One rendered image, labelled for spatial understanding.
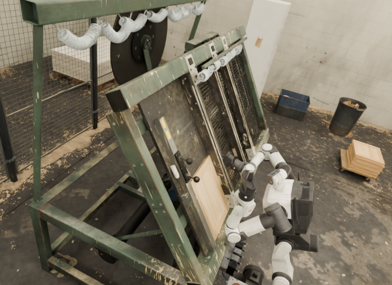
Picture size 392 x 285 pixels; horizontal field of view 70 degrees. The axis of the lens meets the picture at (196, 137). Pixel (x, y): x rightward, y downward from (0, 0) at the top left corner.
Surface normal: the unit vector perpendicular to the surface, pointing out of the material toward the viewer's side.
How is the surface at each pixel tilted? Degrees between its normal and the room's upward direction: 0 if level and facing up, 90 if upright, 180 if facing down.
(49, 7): 90
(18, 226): 0
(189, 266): 90
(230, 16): 90
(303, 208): 90
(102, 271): 0
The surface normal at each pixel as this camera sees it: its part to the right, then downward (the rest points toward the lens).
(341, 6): -0.37, 0.45
